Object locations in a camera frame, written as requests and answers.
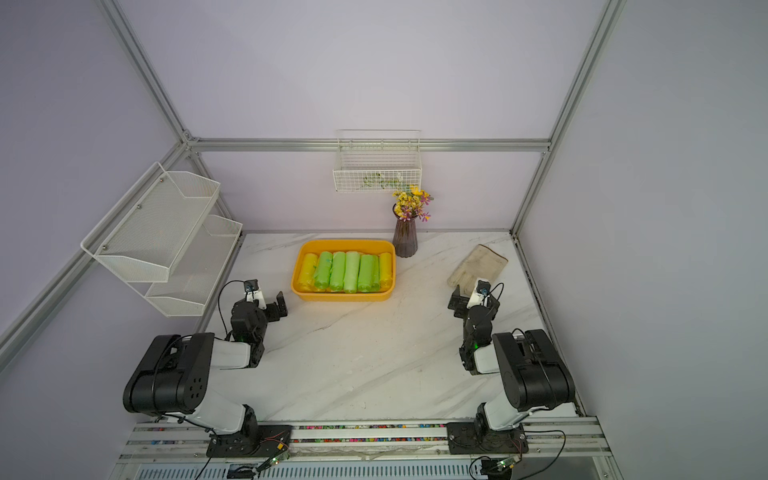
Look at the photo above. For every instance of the yellow purple artificial flowers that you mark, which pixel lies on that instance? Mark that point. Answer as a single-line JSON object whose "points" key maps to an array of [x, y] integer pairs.
{"points": [[411, 204]]}

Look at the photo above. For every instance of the light green trash bag roll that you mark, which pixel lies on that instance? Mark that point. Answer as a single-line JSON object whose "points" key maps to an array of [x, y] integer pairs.
{"points": [[351, 272]]}

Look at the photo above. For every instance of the white wire wall basket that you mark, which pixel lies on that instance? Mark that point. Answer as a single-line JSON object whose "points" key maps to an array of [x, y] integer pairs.
{"points": [[371, 160]]}

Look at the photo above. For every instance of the purple glass vase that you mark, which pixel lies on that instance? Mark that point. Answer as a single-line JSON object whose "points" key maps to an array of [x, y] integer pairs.
{"points": [[405, 240]]}

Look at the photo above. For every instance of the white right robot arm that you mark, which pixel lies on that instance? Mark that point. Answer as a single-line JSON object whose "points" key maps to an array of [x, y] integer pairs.
{"points": [[533, 375]]}

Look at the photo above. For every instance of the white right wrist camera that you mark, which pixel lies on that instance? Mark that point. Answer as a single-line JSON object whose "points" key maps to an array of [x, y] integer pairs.
{"points": [[480, 295]]}

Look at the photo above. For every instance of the orange plastic storage box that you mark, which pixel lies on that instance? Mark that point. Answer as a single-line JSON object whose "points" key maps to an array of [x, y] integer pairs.
{"points": [[365, 246]]}

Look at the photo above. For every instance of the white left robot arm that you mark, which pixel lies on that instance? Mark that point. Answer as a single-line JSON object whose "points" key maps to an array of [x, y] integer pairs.
{"points": [[172, 378]]}

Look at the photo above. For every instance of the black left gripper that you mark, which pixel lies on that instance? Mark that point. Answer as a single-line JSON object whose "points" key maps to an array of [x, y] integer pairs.
{"points": [[274, 313]]}

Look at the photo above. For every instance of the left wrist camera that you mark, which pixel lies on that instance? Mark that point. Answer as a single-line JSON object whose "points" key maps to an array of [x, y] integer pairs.
{"points": [[254, 294]]}

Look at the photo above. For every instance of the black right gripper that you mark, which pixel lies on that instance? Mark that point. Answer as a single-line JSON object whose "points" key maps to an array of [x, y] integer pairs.
{"points": [[461, 302]]}

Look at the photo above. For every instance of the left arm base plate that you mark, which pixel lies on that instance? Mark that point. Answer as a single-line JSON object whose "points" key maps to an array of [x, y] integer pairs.
{"points": [[265, 441]]}

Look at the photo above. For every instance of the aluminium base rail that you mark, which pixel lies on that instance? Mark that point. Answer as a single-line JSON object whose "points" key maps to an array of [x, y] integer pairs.
{"points": [[169, 442]]}

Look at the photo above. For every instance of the white mesh lower shelf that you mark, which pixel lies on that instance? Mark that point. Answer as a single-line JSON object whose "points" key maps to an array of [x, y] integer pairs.
{"points": [[194, 280]]}

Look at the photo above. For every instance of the yellow trash bag roll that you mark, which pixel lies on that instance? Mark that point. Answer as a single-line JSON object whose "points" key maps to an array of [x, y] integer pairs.
{"points": [[306, 282], [385, 271]]}

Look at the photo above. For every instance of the aluminium corner frame post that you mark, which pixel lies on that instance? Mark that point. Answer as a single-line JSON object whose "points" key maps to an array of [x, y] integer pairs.
{"points": [[607, 20]]}

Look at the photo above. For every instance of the cream work glove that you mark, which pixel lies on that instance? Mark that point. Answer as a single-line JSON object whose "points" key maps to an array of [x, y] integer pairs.
{"points": [[482, 263]]}

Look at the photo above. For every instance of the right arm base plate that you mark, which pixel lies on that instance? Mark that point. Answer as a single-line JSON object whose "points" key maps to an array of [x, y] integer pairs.
{"points": [[467, 438]]}

